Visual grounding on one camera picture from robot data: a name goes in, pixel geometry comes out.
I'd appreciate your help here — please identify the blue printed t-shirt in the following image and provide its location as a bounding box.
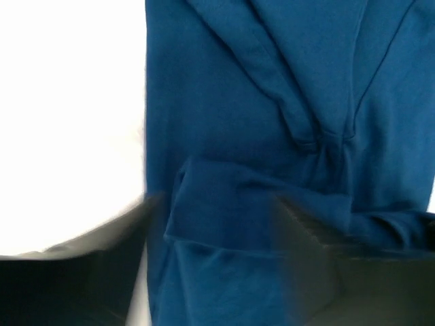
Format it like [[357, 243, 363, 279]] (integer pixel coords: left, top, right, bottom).
[[145, 1, 434, 325]]

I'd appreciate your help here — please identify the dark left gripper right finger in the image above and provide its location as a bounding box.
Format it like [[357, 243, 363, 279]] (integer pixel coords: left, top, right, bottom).
[[274, 197, 434, 325]]

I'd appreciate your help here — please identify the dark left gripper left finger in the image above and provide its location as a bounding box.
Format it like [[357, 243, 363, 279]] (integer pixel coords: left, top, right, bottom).
[[1, 195, 163, 325]]

